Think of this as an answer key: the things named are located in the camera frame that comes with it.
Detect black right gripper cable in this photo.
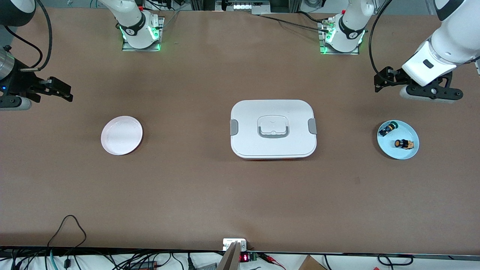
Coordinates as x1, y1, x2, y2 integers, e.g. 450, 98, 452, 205
3, 0, 53, 72

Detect black cable to base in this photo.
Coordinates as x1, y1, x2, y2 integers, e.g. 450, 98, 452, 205
259, 14, 331, 33

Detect pink round plate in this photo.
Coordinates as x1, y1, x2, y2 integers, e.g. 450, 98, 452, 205
100, 115, 144, 156

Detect green push button switch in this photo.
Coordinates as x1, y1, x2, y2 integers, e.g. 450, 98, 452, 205
378, 121, 399, 137

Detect white lidded lunch box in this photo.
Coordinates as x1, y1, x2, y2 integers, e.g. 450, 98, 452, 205
229, 99, 318, 160

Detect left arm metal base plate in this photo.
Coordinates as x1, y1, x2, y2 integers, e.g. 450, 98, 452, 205
318, 17, 360, 56

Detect small white box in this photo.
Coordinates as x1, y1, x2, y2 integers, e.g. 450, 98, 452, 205
223, 238, 247, 251

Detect brown cardboard piece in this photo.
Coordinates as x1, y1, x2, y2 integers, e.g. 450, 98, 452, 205
298, 255, 327, 270

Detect black oval cable loop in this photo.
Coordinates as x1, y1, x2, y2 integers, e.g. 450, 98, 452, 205
377, 254, 414, 266

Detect white power strip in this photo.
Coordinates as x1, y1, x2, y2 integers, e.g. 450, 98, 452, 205
232, 2, 270, 12

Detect red clip leads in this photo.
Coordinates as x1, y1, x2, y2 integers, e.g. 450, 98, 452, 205
259, 253, 286, 270

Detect light blue round plate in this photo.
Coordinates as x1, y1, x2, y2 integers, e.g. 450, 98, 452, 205
376, 120, 420, 160

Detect black looped cable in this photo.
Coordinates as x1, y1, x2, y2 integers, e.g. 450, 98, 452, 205
47, 214, 87, 250

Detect tan flat bar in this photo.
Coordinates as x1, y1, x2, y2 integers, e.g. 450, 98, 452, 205
217, 242, 242, 270

